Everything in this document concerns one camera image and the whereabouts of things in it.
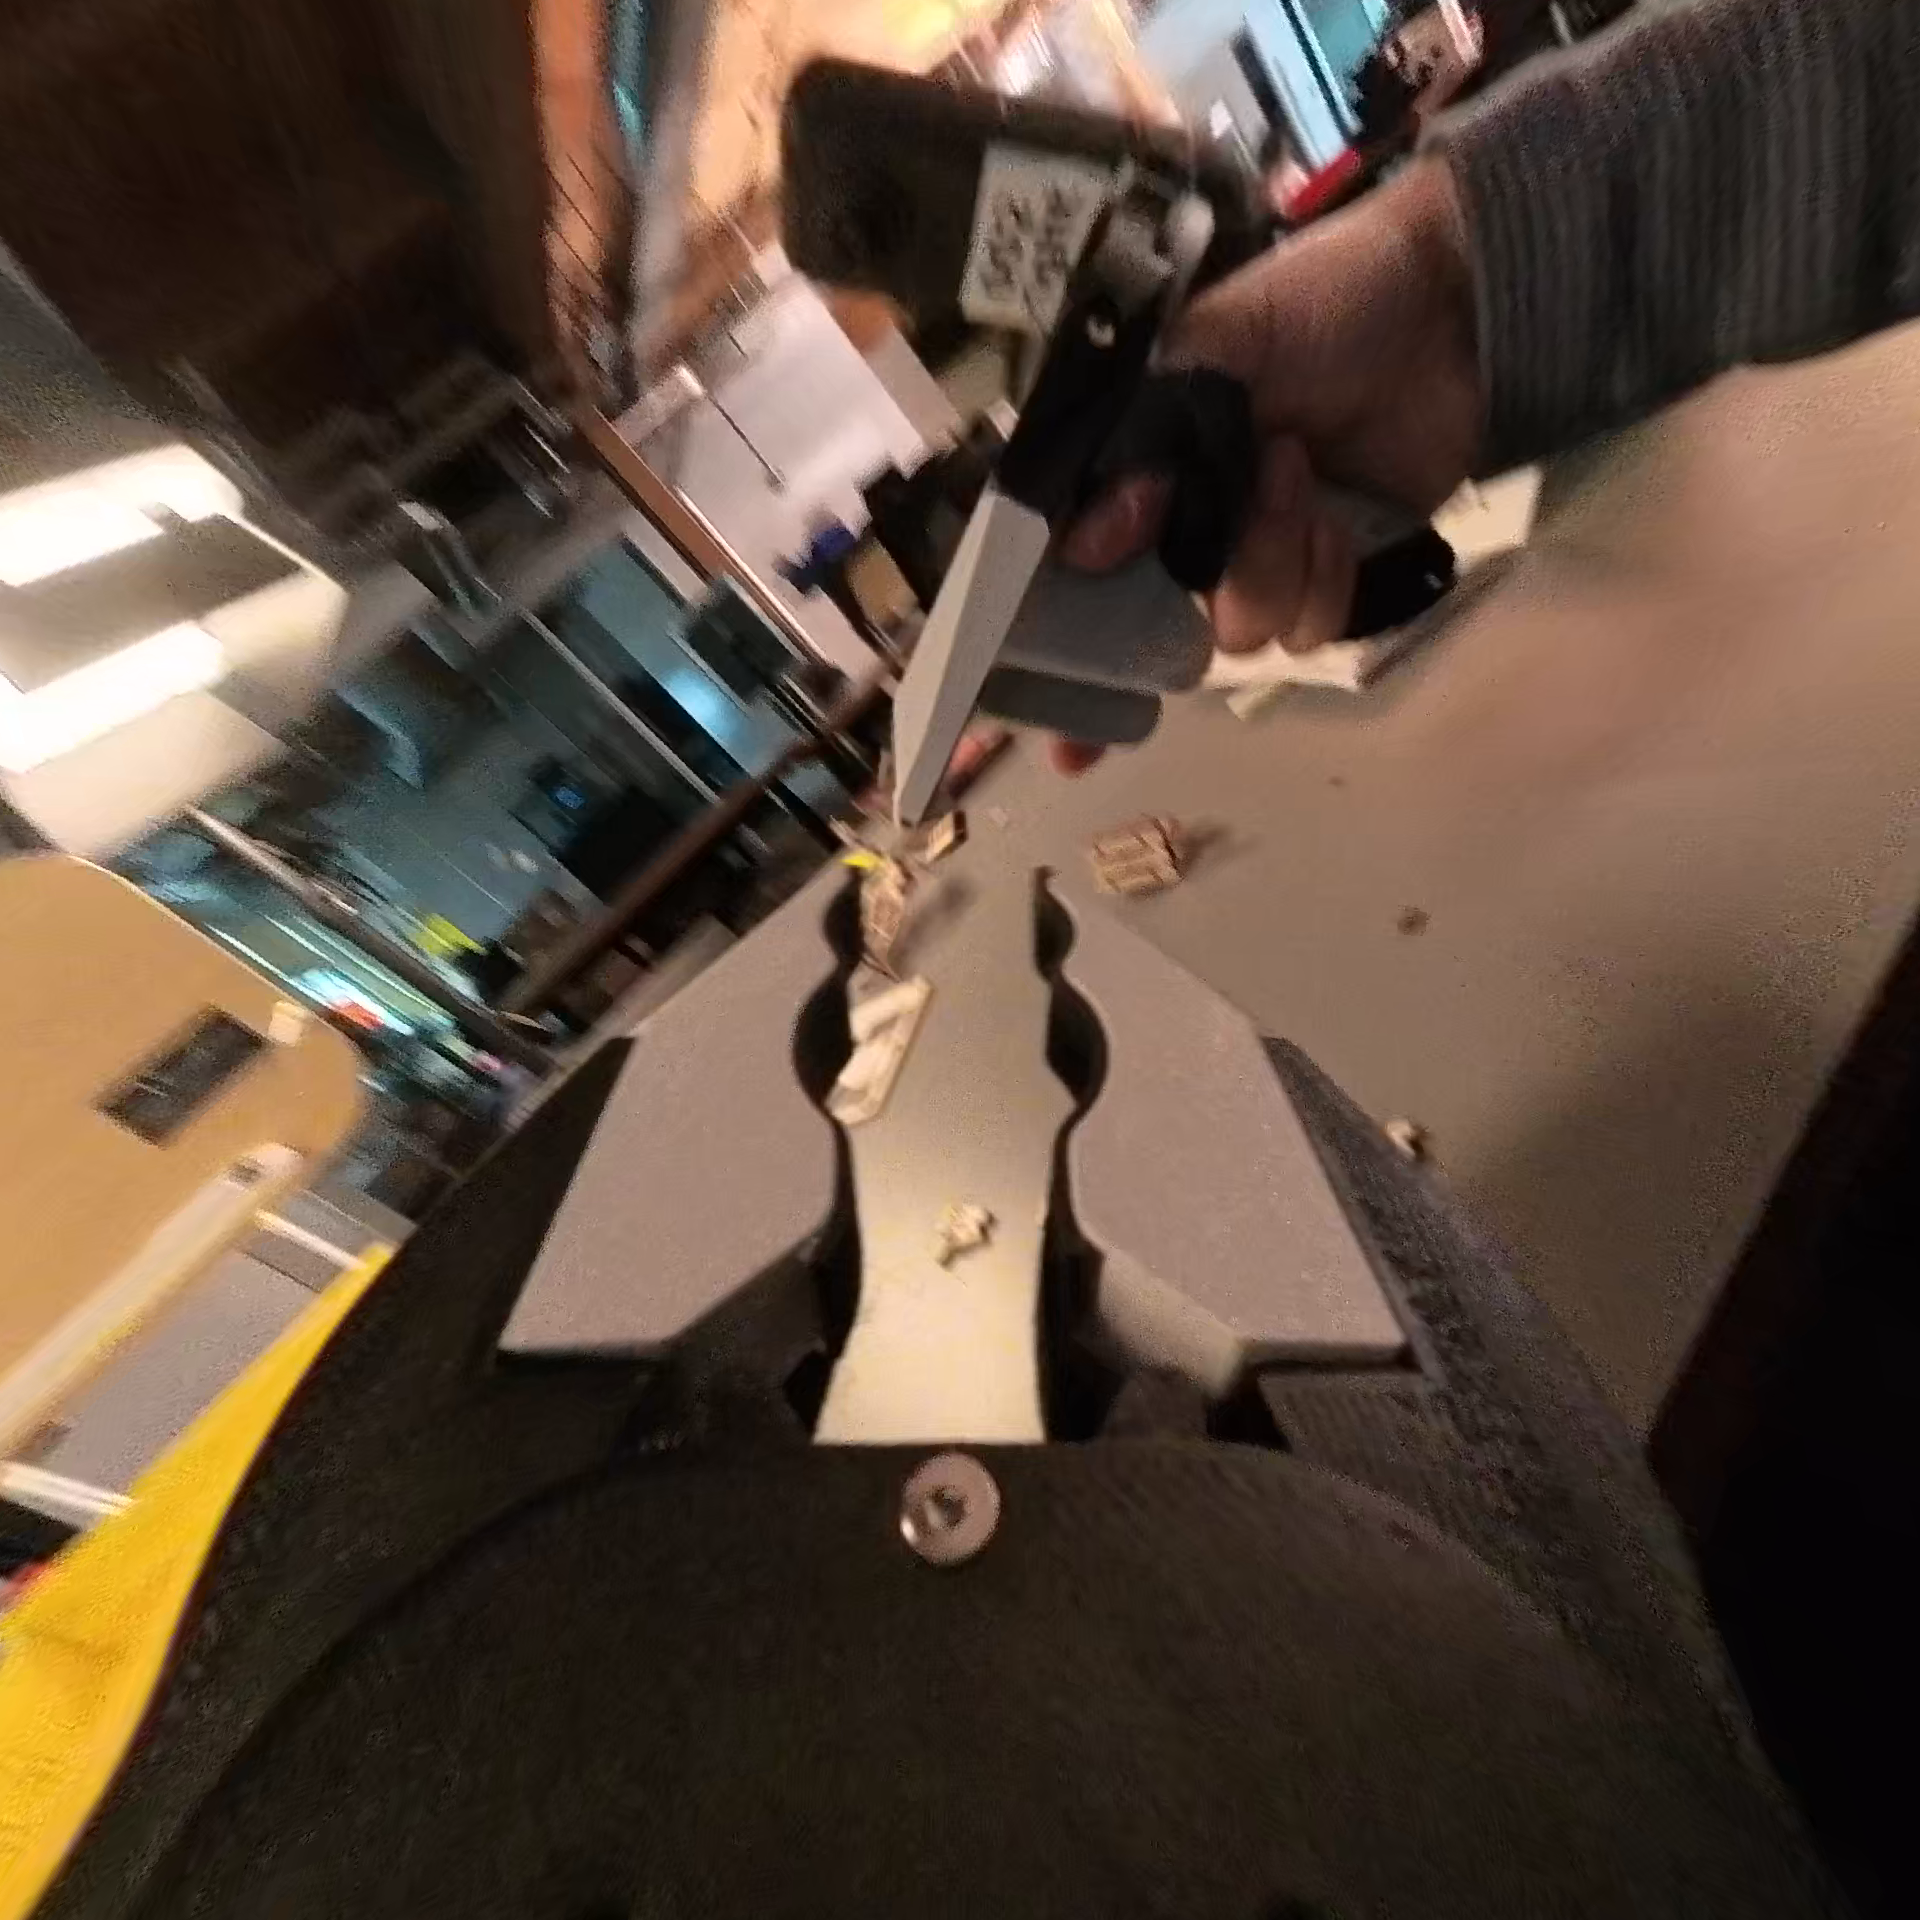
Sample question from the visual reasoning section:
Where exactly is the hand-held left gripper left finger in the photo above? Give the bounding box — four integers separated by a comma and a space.
493, 865, 873, 1365

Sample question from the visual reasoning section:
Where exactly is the small wooden box model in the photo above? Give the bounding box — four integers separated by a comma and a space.
1082, 814, 1197, 900

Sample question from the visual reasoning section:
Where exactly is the small wooden cat part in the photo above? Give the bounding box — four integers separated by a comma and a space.
829, 973, 935, 1133

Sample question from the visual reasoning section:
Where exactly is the person's right forearm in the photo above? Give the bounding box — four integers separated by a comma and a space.
1416, 0, 1920, 483

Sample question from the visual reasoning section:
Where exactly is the person's right hand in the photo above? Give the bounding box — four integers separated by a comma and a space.
1049, 158, 1490, 658

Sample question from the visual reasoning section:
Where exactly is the ceiling light panel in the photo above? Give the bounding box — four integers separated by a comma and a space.
0, 444, 249, 594
0, 577, 352, 784

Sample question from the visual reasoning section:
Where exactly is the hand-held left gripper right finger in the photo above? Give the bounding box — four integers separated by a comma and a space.
1030, 865, 1415, 1403

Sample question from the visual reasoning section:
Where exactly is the yellow box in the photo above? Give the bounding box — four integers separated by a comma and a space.
0, 1243, 393, 1920

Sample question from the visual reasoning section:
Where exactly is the beige panel with dark label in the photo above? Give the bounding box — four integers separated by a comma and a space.
0, 855, 367, 1421

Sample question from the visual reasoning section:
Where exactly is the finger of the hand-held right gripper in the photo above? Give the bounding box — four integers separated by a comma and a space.
887, 493, 1055, 833

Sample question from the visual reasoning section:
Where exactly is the white instruction booklet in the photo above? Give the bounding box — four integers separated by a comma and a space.
1199, 465, 1546, 727

